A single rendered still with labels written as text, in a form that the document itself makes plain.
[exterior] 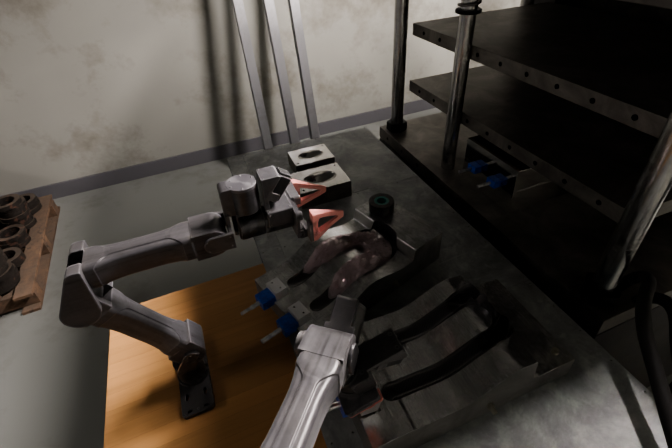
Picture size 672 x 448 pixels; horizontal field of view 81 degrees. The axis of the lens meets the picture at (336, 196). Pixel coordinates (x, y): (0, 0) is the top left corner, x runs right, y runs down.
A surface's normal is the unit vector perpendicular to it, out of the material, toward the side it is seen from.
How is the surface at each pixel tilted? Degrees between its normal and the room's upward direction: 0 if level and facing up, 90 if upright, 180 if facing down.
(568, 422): 0
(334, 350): 8
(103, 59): 90
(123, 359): 0
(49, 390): 0
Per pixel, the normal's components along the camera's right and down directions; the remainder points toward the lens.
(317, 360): 0.00, -0.88
